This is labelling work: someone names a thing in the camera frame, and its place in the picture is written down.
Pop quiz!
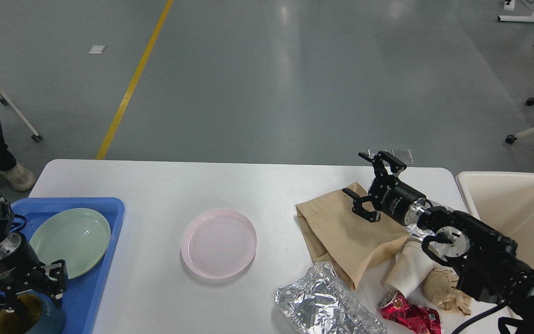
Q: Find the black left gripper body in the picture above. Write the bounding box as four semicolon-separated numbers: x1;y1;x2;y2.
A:
0;232;45;295

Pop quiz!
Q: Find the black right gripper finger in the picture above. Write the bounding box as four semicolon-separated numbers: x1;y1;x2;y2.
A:
343;187;380;223
358;151;407;178

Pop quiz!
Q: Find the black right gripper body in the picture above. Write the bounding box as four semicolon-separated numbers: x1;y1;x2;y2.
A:
368;175;427;226

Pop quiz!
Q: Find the grey-green mug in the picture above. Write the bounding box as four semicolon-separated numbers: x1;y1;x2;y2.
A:
0;293;66;334

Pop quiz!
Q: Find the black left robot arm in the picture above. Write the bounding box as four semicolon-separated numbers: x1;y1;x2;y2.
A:
0;192;68;316

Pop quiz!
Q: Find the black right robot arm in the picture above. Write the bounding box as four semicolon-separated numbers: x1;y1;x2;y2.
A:
343;151;534;334

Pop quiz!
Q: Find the blue plastic tray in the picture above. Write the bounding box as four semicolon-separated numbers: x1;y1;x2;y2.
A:
11;197;125;334

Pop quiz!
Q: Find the brown paper bag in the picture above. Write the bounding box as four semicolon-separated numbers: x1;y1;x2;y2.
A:
295;190;408;290

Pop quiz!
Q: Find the light green plate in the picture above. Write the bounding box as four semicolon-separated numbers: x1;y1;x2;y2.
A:
30;208;112;279

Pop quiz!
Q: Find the crushed white paper cup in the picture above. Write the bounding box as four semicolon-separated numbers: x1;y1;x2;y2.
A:
383;237;436;297

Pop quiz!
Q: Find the crumpled brown paper ball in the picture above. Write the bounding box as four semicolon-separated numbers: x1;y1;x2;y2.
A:
422;268;472;316

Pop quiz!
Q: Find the crumpled aluminium foil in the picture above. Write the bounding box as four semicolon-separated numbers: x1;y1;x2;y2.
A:
274;262;388;334

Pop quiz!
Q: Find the crushed red can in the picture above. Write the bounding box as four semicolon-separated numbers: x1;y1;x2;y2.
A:
377;290;443;334

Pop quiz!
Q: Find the beige plastic bin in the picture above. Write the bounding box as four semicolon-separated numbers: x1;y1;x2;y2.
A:
456;171;534;268

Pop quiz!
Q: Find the pink plate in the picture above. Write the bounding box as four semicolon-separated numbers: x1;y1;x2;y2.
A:
180;209;258;280

